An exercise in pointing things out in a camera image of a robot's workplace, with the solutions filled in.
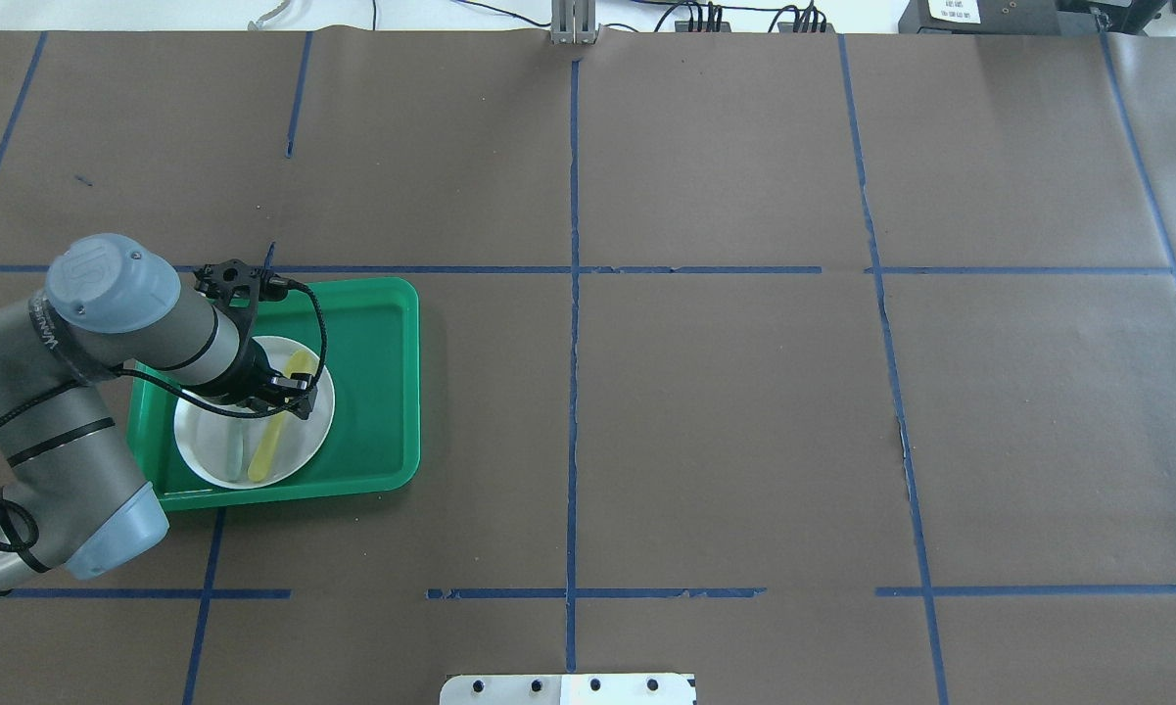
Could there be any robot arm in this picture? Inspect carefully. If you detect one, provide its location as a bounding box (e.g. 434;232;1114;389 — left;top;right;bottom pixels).
0;233;323;599

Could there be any green plastic tray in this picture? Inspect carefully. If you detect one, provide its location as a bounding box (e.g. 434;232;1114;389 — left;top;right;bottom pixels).
126;277;421;510

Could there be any yellow plastic spoon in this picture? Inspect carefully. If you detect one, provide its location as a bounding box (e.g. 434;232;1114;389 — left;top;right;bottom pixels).
247;350;318;485

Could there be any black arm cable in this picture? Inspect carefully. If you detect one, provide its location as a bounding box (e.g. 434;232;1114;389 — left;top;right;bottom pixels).
0;279;329;579

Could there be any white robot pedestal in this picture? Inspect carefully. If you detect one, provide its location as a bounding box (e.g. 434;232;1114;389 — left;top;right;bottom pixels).
439;673;699;704

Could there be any black box with label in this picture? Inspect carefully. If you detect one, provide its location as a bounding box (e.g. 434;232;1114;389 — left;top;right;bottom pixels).
897;1;1101;36

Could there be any aluminium frame post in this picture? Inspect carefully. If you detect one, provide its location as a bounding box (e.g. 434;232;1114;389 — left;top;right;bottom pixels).
548;0;600;45

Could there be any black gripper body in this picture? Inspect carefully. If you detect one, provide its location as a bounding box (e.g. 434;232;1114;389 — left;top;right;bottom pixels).
223;339;287;410

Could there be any white round plate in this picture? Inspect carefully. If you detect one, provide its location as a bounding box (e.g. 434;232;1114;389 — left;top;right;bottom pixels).
172;367;336;490

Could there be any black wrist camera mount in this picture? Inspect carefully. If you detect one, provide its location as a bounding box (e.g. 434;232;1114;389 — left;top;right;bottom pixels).
193;258;290;335

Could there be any pale green plastic fork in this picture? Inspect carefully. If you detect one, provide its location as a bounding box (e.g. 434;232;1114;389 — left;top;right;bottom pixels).
220;419;246;485

